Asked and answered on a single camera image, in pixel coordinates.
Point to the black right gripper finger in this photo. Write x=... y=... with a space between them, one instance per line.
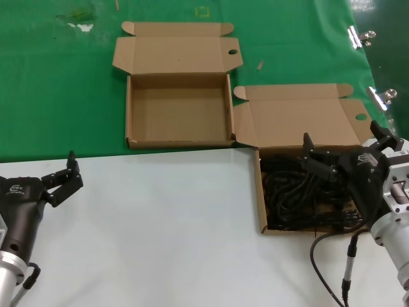
x=321 y=164
x=385 y=137

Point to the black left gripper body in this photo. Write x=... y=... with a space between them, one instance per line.
x=22 y=208

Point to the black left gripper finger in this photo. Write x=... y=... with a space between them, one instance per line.
x=60 y=175
x=68 y=192

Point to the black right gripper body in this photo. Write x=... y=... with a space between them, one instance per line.
x=367 y=179

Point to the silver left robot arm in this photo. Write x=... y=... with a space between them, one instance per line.
x=8 y=278

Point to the brown cardboard mailer box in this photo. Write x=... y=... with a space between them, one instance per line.
x=297 y=118
x=179 y=108

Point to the silver binder clip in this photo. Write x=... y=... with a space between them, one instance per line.
x=377 y=97
x=354 y=36

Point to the green table cloth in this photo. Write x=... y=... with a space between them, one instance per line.
x=48 y=96

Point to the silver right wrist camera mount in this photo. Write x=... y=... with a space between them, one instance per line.
x=396 y=172

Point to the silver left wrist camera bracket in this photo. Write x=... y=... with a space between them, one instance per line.
x=2 y=230

